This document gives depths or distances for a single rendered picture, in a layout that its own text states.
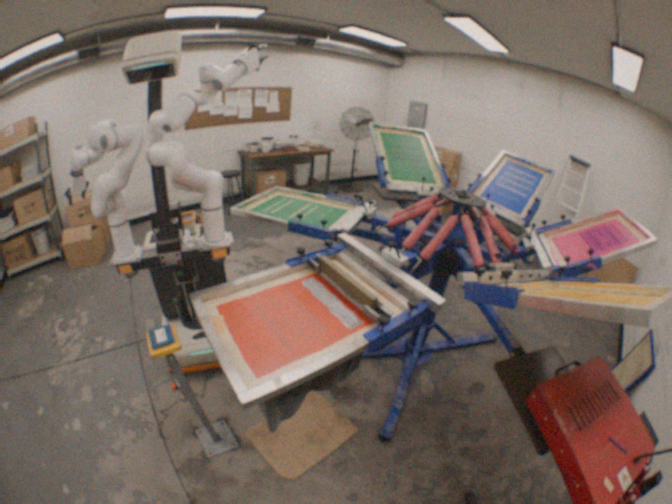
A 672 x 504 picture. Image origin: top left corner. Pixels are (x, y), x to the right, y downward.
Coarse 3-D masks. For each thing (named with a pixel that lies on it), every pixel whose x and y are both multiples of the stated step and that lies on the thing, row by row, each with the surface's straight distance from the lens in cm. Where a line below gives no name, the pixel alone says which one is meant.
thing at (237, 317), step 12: (312, 276) 137; (276, 288) 130; (288, 288) 130; (300, 288) 130; (240, 300) 125; (252, 300) 124; (300, 300) 123; (312, 300) 123; (228, 312) 120; (240, 312) 119; (228, 324) 115; (240, 324) 114; (252, 324) 113
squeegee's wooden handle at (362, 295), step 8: (320, 264) 133; (328, 264) 128; (328, 272) 130; (336, 272) 124; (344, 272) 123; (336, 280) 126; (344, 280) 121; (352, 280) 119; (344, 288) 123; (352, 288) 118; (360, 288) 115; (352, 296) 120; (360, 296) 116; (368, 296) 112; (376, 296) 113; (368, 304) 114; (376, 304) 115
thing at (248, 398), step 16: (336, 256) 150; (272, 272) 134; (288, 272) 137; (368, 272) 138; (208, 288) 128; (224, 288) 127; (240, 288) 130; (384, 288) 130; (400, 304) 125; (208, 320) 113; (208, 336) 107; (224, 352) 101; (336, 352) 99; (352, 352) 101; (224, 368) 96; (304, 368) 94; (320, 368) 95; (240, 384) 92; (272, 384) 91; (288, 384) 91; (240, 400) 89; (256, 400) 90
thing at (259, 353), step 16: (352, 304) 123; (320, 320) 115; (336, 320) 115; (368, 320) 117; (240, 336) 110; (256, 336) 109; (336, 336) 109; (256, 352) 104; (272, 352) 103; (288, 352) 103; (304, 352) 103; (256, 368) 99; (272, 368) 99
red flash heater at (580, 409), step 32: (544, 384) 103; (576, 384) 113; (608, 384) 128; (544, 416) 101; (576, 416) 104; (608, 416) 117; (576, 448) 98; (608, 448) 110; (640, 448) 127; (576, 480) 100; (608, 480) 106; (640, 480) 121
